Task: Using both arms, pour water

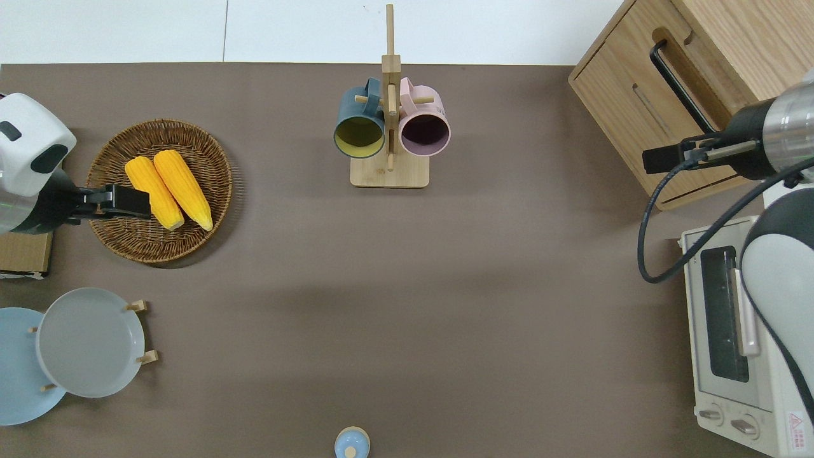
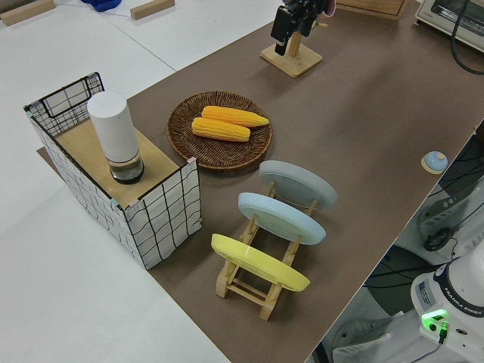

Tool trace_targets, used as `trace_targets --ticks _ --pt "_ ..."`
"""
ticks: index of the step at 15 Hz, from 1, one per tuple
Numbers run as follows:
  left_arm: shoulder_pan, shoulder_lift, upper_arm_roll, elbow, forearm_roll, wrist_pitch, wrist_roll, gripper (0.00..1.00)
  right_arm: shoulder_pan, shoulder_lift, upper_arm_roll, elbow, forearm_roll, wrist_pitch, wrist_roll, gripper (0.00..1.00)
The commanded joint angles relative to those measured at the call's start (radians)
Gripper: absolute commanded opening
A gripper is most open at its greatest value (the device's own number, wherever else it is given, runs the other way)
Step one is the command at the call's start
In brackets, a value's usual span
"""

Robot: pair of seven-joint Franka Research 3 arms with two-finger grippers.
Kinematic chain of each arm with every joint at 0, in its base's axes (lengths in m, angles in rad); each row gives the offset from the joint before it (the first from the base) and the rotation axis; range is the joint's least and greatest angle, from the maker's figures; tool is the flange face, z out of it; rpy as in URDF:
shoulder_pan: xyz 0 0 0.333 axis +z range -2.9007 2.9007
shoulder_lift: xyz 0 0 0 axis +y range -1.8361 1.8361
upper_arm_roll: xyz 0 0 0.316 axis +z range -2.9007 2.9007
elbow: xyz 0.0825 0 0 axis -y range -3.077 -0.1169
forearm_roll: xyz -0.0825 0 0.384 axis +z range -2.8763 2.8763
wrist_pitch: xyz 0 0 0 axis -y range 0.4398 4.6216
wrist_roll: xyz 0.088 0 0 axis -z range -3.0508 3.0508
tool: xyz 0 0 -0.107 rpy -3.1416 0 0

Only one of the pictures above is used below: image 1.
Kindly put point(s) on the blue call bell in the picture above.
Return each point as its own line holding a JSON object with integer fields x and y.
{"x": 351, "y": 443}

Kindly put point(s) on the wooden cabinet box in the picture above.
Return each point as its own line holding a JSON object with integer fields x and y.
{"x": 610, "y": 95}

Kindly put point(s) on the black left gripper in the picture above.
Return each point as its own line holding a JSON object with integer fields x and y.
{"x": 79, "y": 207}

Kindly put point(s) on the brown wicker basket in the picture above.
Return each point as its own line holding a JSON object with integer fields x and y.
{"x": 127, "y": 242}

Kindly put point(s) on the cream toaster oven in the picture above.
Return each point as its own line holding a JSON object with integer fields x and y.
{"x": 718, "y": 394}

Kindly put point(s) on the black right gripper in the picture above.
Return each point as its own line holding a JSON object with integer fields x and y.
{"x": 715, "y": 141}

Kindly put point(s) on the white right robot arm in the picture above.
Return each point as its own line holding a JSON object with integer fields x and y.
{"x": 782, "y": 267}

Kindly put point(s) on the wooden mug tree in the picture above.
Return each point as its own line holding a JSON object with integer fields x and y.
{"x": 389, "y": 175}

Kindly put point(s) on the light blue plate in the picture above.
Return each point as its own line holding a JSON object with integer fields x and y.
{"x": 16, "y": 381}

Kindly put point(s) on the wooden plate rack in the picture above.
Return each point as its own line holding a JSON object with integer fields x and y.
{"x": 143, "y": 306}

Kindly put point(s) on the yellow corn cob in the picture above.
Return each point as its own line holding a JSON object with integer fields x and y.
{"x": 152, "y": 191}
{"x": 181, "y": 184}

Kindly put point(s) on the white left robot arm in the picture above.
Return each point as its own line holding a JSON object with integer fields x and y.
{"x": 32, "y": 140}

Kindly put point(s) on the pink mug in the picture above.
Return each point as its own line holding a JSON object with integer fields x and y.
{"x": 425, "y": 130}

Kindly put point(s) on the dark teal mug yellow inside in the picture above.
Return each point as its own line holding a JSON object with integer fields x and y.
{"x": 359, "y": 137}

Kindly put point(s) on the grey plate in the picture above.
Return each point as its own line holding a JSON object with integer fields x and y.
{"x": 89, "y": 343}

